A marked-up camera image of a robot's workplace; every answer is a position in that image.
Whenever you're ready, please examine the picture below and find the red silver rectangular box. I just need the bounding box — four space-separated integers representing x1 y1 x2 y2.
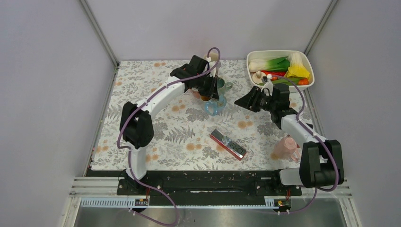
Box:
209 129 247 161

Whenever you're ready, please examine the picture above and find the white rectangular vegetable bin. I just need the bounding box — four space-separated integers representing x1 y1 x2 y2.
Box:
246 50 315 90

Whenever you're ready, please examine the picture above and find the salmon pink mug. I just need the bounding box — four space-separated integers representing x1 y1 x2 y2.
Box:
191 88 201 99

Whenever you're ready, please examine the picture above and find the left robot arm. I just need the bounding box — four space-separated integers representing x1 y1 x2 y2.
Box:
117 55 218 194

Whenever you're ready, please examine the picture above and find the red chili toy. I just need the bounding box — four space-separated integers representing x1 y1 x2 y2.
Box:
262 70 286 81

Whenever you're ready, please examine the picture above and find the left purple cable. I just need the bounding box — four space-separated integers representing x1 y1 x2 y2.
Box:
116 47 221 227

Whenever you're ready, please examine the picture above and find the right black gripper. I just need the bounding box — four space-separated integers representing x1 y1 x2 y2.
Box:
234 86 277 113

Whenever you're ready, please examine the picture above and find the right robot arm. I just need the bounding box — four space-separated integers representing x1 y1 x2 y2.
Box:
235 84 344 195

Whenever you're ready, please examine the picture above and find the cream patterned mug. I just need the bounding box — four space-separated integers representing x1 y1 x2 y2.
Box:
204 52 219 62

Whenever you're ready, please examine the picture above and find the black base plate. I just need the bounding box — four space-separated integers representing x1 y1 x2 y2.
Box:
117 170 302 206

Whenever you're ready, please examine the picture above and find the floral tablecloth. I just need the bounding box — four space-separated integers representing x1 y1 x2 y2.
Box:
91 60 299 171

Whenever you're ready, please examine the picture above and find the beige mushroom toy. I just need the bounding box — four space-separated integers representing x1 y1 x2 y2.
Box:
252 71 266 85

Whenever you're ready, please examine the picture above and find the green cucumber toy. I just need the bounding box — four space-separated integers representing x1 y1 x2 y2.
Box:
272 77 303 86

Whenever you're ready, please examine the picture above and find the green glazed mug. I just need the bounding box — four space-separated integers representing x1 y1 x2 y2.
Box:
217 77 233 96

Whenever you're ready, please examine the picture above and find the blue ceramic cup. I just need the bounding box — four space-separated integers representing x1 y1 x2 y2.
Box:
204 95 227 116

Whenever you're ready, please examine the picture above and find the white enoki mushroom toy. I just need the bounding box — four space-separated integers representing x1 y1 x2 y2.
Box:
287 52 304 67

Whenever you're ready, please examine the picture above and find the orange carrot toy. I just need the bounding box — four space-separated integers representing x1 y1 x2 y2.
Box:
297 78 309 86

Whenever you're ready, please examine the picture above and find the translucent pink pitcher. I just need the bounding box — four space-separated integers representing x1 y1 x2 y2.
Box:
271 136 301 162

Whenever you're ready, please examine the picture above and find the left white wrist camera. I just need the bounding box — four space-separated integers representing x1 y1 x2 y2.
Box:
205 58 221 77

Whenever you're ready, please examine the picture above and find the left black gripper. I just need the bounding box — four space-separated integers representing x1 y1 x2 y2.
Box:
195 73 219 100

